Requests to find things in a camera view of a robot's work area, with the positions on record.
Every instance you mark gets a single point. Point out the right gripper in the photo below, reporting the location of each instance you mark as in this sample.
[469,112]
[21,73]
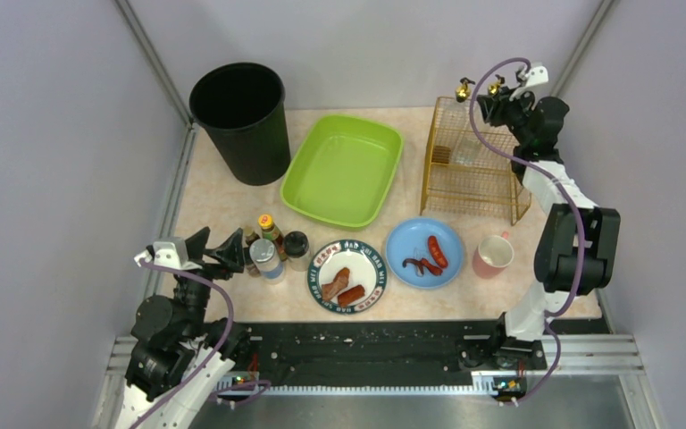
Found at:
[497,107]

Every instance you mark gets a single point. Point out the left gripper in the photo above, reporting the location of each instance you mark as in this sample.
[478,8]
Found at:
[205,257]

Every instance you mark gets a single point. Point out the clear glass bottle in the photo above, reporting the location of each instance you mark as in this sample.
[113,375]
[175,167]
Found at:
[476,136]

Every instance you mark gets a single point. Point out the glass bottle with brown sauce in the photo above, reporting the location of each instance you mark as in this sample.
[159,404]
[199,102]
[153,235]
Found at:
[442,133]

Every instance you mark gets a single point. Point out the yellow cap sauce bottle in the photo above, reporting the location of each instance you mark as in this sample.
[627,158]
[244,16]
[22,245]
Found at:
[272,232]

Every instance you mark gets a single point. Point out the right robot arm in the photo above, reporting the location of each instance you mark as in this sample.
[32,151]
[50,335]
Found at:
[576,251]

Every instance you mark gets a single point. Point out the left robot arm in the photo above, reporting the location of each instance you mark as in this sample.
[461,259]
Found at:
[187,342]

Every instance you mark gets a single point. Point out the small brown cap bottle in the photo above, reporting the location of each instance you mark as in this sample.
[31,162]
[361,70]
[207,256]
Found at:
[250,236]

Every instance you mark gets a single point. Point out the small dark spice bottle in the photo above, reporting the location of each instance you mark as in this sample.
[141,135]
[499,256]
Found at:
[249,264]

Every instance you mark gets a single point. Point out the black lid jar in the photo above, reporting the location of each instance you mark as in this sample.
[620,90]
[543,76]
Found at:
[297,248]

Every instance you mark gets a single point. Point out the brown meat piece left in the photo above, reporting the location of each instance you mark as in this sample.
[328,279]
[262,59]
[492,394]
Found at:
[339,283]

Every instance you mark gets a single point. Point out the red sausage piece on plate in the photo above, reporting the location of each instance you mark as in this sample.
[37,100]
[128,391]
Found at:
[350,296]

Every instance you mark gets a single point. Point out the black plastic trash bin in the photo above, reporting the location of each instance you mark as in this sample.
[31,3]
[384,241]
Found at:
[241,108]

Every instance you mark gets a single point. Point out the pink cup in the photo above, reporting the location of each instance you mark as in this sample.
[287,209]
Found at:
[493,255]

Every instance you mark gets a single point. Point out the green plastic basin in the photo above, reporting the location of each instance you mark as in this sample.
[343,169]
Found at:
[343,170]

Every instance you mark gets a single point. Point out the white plate with green rim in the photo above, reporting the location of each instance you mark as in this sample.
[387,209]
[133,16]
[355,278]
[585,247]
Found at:
[367,267]

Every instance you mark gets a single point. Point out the blue plate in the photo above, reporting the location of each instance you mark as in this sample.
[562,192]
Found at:
[409,240]

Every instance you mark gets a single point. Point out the red sausage on blue plate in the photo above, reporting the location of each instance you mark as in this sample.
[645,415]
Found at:
[436,252]

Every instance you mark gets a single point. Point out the dark curled sausage strip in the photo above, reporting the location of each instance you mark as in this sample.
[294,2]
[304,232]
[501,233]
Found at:
[423,266]

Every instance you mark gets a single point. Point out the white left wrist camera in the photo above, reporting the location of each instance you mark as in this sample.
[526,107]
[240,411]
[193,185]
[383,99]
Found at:
[168,252]

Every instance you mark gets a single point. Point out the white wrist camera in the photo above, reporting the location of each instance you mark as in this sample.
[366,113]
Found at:
[168,252]
[529,77]

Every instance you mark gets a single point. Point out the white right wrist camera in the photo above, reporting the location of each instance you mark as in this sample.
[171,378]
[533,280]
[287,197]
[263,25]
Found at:
[529,77]

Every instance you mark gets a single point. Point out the gold wire rack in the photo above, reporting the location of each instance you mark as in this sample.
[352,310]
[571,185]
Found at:
[475,191]

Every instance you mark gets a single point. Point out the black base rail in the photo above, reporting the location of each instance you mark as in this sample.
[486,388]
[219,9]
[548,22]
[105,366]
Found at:
[384,357]

